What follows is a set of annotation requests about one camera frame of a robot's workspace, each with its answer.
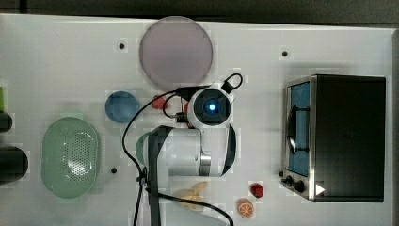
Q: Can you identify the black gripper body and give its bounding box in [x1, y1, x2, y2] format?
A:
[175, 86, 205, 123]

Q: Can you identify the red ketchup bottle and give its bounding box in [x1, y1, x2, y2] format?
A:
[184, 103, 192, 128]

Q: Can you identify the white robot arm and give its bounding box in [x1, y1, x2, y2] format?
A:
[136, 84, 237, 226]

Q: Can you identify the green oval strainer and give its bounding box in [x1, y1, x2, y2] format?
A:
[41, 117, 100, 199]

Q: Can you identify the small red toy fruit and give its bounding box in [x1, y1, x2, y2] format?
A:
[152, 95, 168, 110]

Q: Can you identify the grey round plate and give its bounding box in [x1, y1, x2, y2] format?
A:
[139, 16, 214, 90]

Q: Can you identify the blue bowl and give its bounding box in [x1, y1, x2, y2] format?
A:
[104, 91, 139, 123]

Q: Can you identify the green cup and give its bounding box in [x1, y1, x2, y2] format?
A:
[136, 133, 149, 166]

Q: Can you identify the yellow banana toy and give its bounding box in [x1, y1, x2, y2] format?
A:
[173, 182, 208, 212]

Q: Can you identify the red strawberry toy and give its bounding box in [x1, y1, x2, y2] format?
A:
[250, 184, 264, 199]

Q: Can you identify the orange slice toy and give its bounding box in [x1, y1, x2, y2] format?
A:
[237, 199, 254, 218]

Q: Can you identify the silver black toaster oven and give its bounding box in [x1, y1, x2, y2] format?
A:
[279, 74, 387, 202]

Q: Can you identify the black cylinder object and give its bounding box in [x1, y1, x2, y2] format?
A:
[0, 112, 13, 133]

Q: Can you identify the black cable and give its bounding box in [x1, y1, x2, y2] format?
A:
[121, 73, 244, 226]

